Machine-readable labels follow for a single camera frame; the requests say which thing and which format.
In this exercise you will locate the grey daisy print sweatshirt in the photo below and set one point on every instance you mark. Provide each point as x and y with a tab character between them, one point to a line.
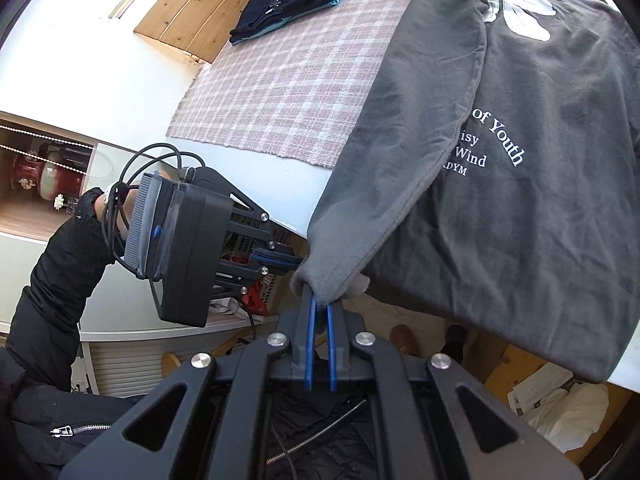
525	210

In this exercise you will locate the pink plaid blanket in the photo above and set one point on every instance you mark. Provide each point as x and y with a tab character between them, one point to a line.
300	75

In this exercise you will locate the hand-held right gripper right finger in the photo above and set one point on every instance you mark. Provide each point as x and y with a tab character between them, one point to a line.
331	350

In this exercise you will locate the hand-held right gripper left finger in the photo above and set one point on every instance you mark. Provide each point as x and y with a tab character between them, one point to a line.
310	345

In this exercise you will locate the white crumpled cloth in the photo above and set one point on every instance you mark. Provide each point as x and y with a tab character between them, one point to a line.
565	410

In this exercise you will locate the person's left hand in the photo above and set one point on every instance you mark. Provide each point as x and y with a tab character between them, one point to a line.
126	215

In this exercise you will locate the person's left forearm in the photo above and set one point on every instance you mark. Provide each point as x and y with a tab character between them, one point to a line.
55	290

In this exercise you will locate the pine plank panel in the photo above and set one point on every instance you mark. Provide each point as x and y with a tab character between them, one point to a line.
210	5

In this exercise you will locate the wooden chair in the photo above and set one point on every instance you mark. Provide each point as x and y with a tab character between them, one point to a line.
172	362

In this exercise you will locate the black shoe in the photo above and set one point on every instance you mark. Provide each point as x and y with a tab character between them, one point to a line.
456	340

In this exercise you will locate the person's black zipped jacket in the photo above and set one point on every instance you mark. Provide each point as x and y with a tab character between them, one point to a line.
60	430

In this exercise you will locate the brown shoe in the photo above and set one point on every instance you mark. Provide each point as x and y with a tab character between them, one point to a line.
405	341

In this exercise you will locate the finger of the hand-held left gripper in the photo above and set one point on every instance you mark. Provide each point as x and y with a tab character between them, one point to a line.
280	255
280	267

